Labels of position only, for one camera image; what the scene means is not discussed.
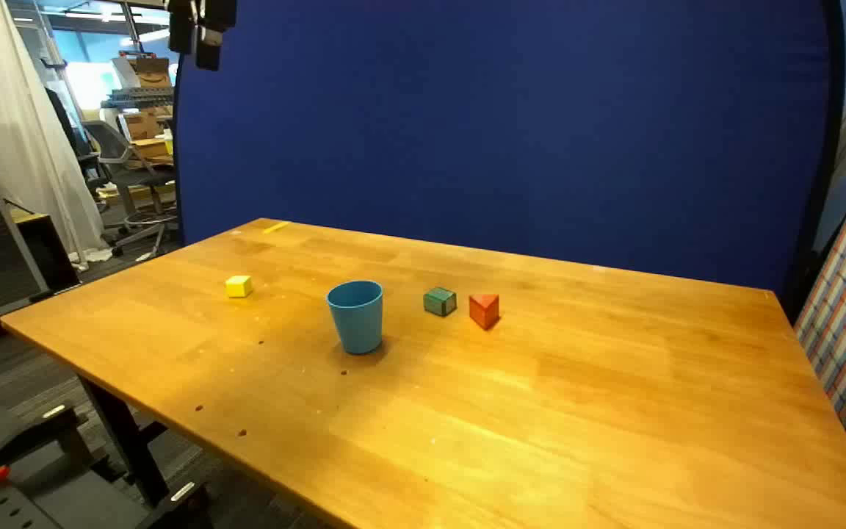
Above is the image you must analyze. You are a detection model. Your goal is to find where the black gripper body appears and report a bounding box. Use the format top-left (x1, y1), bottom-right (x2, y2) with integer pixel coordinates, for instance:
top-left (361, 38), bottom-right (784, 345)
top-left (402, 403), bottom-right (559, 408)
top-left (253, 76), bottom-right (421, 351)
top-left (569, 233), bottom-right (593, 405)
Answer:
top-left (209, 0), bottom-right (242, 33)

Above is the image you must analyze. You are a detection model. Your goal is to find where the yellow block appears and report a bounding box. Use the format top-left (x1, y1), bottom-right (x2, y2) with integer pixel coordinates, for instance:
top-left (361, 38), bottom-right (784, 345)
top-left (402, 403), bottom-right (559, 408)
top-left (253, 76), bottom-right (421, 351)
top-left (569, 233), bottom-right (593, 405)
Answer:
top-left (223, 274), bottom-right (255, 302)

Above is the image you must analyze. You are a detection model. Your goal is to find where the blue plastic cup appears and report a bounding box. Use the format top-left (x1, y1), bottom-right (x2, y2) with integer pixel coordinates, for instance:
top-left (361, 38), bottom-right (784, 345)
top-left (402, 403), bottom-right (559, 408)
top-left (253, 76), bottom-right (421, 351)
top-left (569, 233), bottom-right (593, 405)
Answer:
top-left (322, 279), bottom-right (389, 358)

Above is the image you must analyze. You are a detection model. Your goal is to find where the green block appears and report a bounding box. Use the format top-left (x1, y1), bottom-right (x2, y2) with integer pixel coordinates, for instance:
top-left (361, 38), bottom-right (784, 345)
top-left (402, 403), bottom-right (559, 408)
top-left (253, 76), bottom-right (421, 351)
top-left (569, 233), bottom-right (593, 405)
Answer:
top-left (421, 284), bottom-right (461, 321)

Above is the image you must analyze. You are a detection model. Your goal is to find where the red cube block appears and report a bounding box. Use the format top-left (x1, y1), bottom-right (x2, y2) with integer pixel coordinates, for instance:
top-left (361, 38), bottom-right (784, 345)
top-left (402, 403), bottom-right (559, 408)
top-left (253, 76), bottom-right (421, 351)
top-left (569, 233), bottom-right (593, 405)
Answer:
top-left (466, 292), bottom-right (503, 333)

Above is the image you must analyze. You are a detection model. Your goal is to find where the shelf with cardboard boxes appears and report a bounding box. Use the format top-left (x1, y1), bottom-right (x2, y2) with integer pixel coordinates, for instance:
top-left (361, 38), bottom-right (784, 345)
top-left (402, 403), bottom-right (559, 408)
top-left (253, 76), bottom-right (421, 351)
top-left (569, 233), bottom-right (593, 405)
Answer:
top-left (96, 49), bottom-right (179, 170)

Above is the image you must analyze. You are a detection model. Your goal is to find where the white curtain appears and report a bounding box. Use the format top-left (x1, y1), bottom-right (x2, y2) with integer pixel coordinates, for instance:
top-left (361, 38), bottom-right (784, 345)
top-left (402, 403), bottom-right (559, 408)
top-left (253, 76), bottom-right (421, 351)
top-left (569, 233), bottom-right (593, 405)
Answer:
top-left (0, 0), bottom-right (114, 270)

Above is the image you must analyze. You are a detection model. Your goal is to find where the blue fabric backdrop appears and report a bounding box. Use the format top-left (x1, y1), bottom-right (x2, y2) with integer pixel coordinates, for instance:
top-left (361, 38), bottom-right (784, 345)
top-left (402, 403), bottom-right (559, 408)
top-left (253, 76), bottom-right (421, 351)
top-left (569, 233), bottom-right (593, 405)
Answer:
top-left (171, 0), bottom-right (846, 296)

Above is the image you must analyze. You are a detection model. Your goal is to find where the black table leg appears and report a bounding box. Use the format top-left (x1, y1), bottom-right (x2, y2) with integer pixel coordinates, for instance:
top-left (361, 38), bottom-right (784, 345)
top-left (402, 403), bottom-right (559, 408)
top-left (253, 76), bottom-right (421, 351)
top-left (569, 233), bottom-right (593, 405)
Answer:
top-left (76, 374), bottom-right (174, 509)

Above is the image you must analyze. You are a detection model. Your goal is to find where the black floor stand frame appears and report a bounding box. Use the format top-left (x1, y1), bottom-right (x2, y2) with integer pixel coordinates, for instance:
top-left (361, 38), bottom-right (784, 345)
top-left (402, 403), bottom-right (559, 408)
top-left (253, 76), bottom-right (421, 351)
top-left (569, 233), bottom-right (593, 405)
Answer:
top-left (0, 399), bottom-right (212, 529)

